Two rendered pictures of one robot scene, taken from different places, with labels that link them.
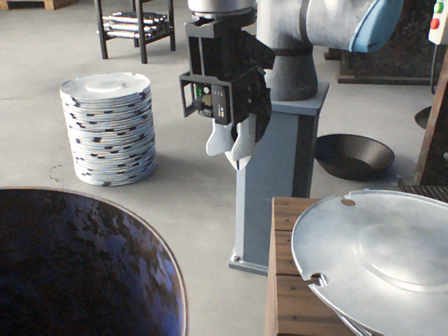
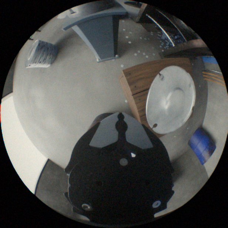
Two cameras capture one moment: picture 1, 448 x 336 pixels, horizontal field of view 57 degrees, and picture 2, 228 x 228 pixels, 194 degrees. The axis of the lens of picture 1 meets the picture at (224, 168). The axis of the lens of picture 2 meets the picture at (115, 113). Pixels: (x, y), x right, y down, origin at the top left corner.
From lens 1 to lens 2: 0.59 m
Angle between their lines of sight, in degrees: 83
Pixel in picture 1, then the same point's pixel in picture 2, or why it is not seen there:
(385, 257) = (172, 110)
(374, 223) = (170, 90)
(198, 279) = (92, 71)
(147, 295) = not seen: hidden behind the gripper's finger
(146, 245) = not seen: hidden behind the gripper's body
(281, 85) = (93, 6)
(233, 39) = not seen: outside the picture
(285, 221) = (134, 87)
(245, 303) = (108, 71)
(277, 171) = (104, 37)
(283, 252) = (139, 106)
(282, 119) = (101, 19)
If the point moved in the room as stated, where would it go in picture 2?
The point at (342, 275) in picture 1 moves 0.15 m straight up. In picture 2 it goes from (160, 121) to (186, 150)
